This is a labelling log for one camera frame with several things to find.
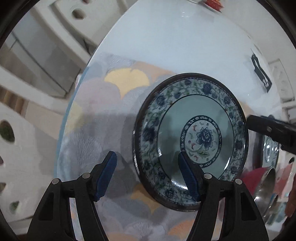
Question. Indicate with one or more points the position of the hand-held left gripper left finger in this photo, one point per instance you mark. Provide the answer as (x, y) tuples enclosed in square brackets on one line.
[(106, 176)]

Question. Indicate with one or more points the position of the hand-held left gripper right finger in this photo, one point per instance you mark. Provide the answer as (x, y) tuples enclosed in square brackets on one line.
[(187, 173)]

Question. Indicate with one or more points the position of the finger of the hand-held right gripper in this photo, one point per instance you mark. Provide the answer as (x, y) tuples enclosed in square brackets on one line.
[(272, 127)]

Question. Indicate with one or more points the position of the blue floral porcelain plate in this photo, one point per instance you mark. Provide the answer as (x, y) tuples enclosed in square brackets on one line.
[(196, 111), (270, 153)]

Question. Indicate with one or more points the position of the small stainless steel bowl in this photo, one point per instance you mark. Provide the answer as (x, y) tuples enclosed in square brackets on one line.
[(266, 185)]

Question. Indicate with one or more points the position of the white chair with oval holes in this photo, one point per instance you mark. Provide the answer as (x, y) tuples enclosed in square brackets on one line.
[(27, 150), (62, 30), (279, 76)]

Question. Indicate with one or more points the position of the scale patterned pastel placemat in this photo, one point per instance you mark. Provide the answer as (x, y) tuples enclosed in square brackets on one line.
[(104, 111)]

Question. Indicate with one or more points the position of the red object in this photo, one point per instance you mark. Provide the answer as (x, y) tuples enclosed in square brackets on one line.
[(214, 4)]

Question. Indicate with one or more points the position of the black plastic frame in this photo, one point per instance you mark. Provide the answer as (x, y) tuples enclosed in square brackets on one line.
[(256, 67)]

